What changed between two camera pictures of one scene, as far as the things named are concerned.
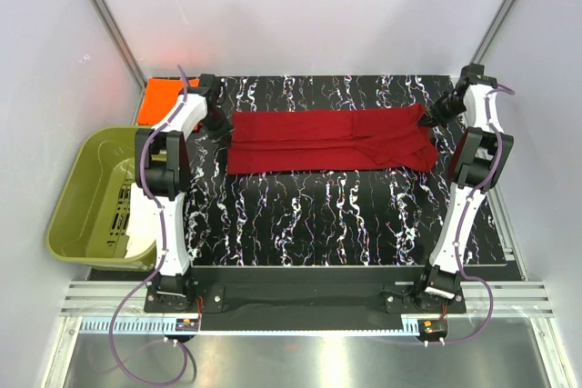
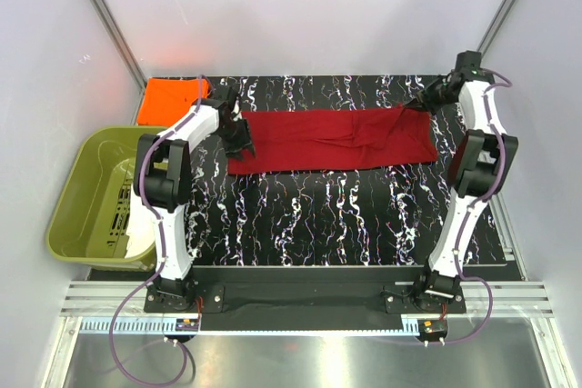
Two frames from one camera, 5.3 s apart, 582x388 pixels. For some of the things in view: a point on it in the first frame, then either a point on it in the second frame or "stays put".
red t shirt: [306, 142] stays put
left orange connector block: [187, 324] stays put
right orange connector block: [433, 327] stays put
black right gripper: [433, 118] → [423, 98]
